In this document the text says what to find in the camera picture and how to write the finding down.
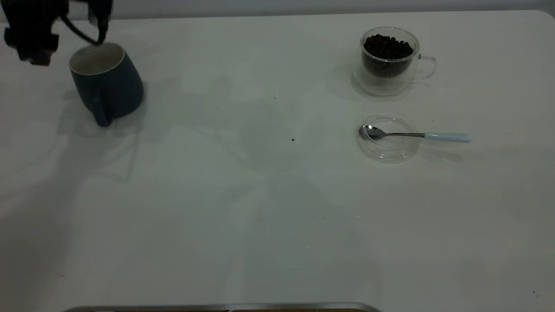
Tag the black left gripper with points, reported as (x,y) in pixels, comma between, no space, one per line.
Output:
(30,26)

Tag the dark grey ceramic mug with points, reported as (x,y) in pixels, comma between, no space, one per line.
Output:
(112,86)

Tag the pile of coffee beans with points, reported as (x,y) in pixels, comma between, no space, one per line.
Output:
(387,52)

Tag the clear glass saucer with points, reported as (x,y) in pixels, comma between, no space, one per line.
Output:
(390,151)

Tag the clear double-wall glass cup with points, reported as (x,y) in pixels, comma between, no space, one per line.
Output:
(368,84)

